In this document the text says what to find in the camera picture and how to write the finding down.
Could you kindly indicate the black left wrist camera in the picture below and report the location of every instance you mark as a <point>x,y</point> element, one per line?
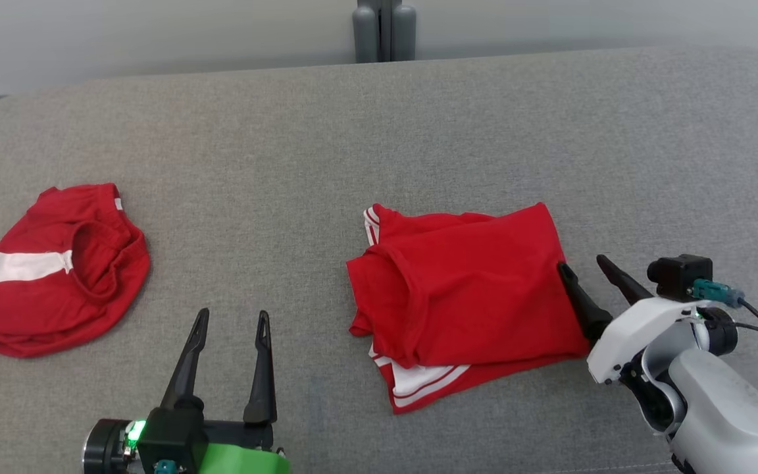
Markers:
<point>172,438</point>

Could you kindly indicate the red shorts with white stripe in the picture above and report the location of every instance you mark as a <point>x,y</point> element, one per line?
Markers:
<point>56,303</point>

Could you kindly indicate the grey rounded post foot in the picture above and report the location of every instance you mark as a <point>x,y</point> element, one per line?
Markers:
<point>364,36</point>
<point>404,33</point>

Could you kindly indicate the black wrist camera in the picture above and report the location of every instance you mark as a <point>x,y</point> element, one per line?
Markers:
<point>678,276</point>
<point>172,438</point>

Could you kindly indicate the grey fabric sofa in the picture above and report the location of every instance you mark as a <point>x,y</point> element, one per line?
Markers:
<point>353,145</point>

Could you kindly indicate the grey partition post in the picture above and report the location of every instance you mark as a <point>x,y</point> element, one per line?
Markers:
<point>385,29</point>

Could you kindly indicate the teal left camera connector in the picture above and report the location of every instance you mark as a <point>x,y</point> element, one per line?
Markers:
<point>164,467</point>

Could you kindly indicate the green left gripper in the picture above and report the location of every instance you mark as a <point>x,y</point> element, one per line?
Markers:
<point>241,457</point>

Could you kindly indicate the teal camera connector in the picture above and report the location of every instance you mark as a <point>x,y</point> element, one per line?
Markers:
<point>164,467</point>
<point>718,291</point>

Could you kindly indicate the red shirt with white sleeves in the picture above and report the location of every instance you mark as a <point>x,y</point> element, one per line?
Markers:
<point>471,289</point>

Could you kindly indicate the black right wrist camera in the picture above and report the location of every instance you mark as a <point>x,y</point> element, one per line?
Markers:
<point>678,276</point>

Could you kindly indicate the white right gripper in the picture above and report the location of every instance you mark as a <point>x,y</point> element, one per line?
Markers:
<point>642,326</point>

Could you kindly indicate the teal right camera connector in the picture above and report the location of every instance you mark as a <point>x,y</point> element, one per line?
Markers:
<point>718,291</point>

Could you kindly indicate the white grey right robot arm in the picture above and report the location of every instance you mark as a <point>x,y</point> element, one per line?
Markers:
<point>721,408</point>

